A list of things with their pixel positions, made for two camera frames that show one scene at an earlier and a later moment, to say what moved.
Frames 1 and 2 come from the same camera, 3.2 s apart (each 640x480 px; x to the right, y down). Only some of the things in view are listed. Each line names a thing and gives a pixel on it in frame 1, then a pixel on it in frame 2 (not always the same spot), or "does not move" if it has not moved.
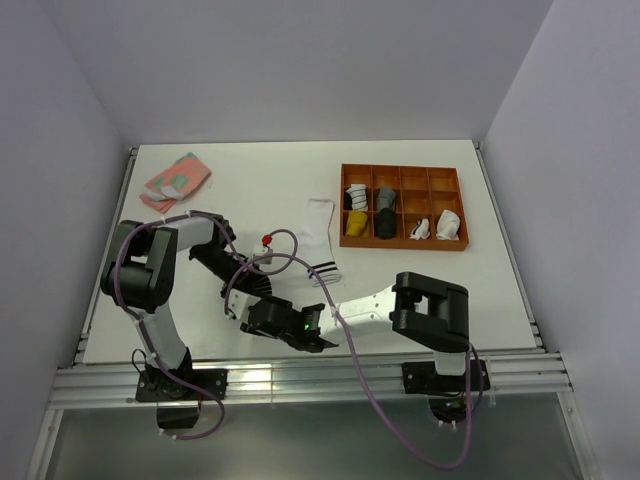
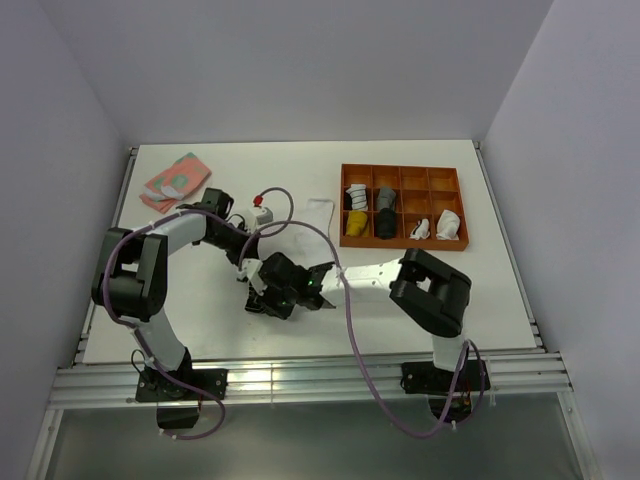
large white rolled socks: [447, 226] does not move
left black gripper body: [225, 267] → [233, 242]
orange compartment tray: [402, 207] does not move
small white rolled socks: [420, 230] does not move
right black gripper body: [291, 339] → [280, 301]
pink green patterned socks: [175, 183] does not move
